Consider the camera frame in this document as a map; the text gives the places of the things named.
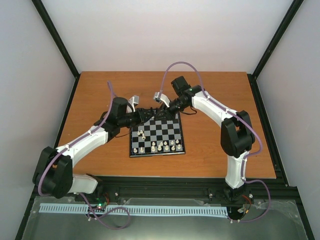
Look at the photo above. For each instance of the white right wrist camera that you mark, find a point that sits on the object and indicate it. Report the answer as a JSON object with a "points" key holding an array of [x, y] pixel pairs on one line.
{"points": [[160, 97]]}

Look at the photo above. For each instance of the black and grey chessboard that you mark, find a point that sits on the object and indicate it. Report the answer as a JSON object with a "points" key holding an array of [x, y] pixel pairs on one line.
{"points": [[157, 131]]}

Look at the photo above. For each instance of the light blue cable duct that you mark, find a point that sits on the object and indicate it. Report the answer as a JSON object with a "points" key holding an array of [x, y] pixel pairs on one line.
{"points": [[137, 210]]}

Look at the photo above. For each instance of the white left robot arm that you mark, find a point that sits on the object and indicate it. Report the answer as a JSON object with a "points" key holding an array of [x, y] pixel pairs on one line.
{"points": [[54, 174]]}

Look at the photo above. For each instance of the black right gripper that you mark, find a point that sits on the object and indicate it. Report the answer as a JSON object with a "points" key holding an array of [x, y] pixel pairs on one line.
{"points": [[168, 114]]}

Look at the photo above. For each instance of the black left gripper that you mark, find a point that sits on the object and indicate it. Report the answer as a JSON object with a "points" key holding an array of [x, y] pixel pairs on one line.
{"points": [[142, 115]]}

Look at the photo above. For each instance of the black aluminium frame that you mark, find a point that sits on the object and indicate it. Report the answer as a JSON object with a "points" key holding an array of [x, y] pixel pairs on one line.
{"points": [[185, 188]]}

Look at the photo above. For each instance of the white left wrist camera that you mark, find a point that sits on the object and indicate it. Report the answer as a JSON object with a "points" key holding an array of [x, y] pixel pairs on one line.
{"points": [[133, 102]]}

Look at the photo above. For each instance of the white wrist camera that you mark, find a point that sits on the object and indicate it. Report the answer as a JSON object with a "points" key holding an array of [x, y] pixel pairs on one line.
{"points": [[133, 102], [160, 97]]}

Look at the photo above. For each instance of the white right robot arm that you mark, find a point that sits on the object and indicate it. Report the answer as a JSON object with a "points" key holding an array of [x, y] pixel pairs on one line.
{"points": [[236, 137]]}

